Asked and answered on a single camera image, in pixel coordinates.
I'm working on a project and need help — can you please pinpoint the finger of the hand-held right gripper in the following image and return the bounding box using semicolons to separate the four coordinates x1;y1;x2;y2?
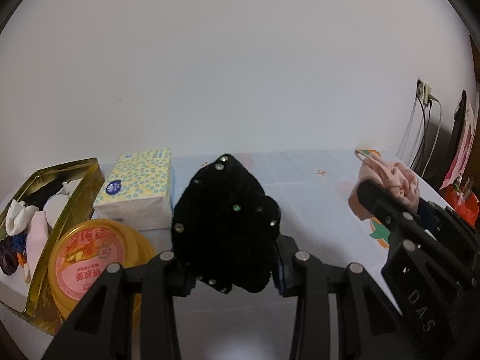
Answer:
356;180;433;256
417;199;480;260

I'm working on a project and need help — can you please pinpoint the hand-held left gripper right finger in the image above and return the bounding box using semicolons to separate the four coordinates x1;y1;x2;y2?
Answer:
273;234;404;360

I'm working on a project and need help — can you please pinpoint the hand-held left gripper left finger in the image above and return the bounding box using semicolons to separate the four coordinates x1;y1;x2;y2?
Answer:
39;249;196;360

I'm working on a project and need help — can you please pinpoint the peach pink scrunchie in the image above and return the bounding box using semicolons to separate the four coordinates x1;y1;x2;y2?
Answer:
348;157;420;221

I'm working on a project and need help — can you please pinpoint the black sequined scrunchie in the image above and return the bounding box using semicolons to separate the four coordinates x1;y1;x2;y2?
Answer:
170;154;282;294

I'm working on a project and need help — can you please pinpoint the gold rectangular tin box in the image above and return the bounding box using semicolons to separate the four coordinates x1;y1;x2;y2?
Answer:
0;157;106;336

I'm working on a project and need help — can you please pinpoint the white cloth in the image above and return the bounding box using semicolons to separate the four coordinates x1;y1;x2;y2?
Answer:
43;181;82;214

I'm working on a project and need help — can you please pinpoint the blue orange knitted hair tie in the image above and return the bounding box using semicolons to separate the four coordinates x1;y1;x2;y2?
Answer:
12;233;30;267

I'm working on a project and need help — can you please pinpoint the purple velvet scrunchie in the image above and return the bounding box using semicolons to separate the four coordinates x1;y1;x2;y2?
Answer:
0;238;19;275

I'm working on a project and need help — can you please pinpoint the red orange bag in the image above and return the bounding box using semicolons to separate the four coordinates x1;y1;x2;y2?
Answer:
442;187;480;229

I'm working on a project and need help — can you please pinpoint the persimmon print tablecloth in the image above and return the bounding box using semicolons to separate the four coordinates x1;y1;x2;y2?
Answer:
0;151;447;360

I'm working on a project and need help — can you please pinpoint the round gold tin pink lid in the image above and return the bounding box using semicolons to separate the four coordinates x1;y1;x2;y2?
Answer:
47;218;157;321

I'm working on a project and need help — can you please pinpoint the dark upright object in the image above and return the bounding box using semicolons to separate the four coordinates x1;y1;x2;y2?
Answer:
450;90;469;177

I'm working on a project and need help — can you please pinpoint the dotted yellow tissue pack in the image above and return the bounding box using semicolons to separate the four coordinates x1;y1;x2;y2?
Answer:
92;147;175;232

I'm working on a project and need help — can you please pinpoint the grey cable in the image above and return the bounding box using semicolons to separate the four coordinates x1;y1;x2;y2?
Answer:
424;95;443;182

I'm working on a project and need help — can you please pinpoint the wall socket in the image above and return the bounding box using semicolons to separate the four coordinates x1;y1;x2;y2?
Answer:
417;79;433;106

